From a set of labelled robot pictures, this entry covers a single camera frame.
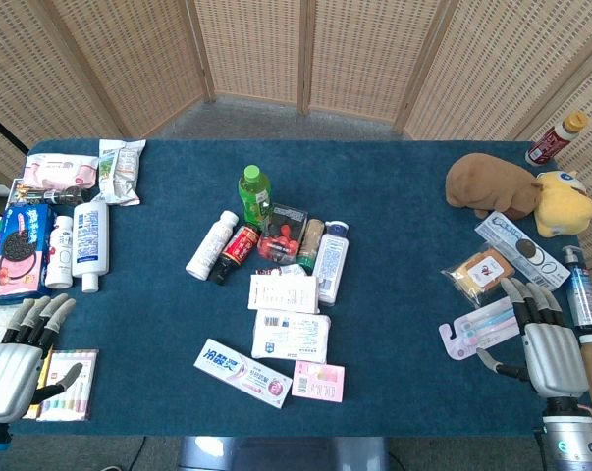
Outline black cable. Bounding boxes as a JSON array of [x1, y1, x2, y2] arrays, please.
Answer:
[[126, 436, 148, 471]]

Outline white bottle with blue cap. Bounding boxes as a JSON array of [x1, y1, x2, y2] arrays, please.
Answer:
[[311, 220, 351, 308]]

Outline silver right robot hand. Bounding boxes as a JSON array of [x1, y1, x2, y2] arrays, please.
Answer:
[[475, 277, 592, 399]]

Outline slim white bottle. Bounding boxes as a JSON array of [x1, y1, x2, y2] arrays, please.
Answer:
[[185, 210, 241, 282]]

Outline pink wet wipes pack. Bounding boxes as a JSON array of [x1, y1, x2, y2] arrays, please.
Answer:
[[21, 152, 101, 192]]

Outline dark printed snack package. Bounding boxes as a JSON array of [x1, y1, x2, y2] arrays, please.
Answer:
[[7, 177, 98, 207]]

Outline red label dark bottle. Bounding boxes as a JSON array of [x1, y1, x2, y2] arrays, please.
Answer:
[[207, 224, 262, 288]]

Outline white cardboard box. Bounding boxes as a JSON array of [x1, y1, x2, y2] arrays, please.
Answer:
[[247, 273, 322, 316]]

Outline small pink box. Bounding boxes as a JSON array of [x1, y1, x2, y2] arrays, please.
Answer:
[[291, 360, 347, 404]]

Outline blue table cloth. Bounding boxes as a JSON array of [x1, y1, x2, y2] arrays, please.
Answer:
[[8, 138, 592, 439]]

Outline small white yogurt bottle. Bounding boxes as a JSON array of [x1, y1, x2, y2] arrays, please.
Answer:
[[44, 215, 77, 290]]

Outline blue pump bottle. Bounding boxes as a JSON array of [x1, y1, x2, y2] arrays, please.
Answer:
[[561, 244, 592, 331]]

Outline large white lotion bottle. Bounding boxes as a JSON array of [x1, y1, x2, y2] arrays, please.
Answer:
[[71, 199, 112, 294]]

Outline long white cookie pack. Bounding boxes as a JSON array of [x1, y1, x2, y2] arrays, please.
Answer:
[[473, 210, 572, 292]]

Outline white green snack bag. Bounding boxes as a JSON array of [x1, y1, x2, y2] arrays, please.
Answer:
[[90, 137, 148, 207]]

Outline green tea bottle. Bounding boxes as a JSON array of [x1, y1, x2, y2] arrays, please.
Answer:
[[237, 164, 276, 233]]

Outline pink toothbrush pack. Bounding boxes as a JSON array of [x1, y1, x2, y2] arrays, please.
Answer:
[[438, 294, 525, 362]]

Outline woven bamboo folding screen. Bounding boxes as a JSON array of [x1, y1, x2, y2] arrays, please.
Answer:
[[0, 0, 592, 269]]

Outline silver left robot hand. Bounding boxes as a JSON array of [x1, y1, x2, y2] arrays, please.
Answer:
[[0, 292, 83, 423]]

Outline brown plush toy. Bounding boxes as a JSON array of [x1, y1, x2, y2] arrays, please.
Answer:
[[445, 152, 545, 221]]

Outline brown slim jar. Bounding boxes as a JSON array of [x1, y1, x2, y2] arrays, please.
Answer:
[[295, 218, 327, 275]]

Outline white wrapped soap pack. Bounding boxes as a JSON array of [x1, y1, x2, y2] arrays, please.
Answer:
[[250, 309, 333, 365]]

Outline black bar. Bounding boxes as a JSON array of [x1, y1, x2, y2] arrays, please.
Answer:
[[0, 104, 30, 150]]

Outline red bottle with yellow cap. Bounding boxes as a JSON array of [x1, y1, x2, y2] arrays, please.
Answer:
[[524, 110, 591, 168]]

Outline pastel crayon pack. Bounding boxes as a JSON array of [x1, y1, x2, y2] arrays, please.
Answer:
[[35, 348, 100, 423]]

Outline clear wrapped cake packet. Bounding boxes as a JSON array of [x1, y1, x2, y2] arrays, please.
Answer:
[[441, 245, 517, 303]]

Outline blue Oreo cookie pack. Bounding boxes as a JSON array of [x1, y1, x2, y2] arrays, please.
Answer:
[[0, 201, 57, 298]]

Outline small red white packet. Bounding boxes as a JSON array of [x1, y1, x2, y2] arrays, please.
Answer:
[[254, 263, 307, 278]]

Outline yellow plush toy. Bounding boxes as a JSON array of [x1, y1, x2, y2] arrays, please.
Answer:
[[534, 169, 592, 239]]

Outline toothpaste box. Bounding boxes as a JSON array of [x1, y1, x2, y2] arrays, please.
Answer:
[[192, 338, 295, 410]]

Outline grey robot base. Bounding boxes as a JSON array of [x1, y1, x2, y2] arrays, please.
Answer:
[[176, 435, 391, 471]]

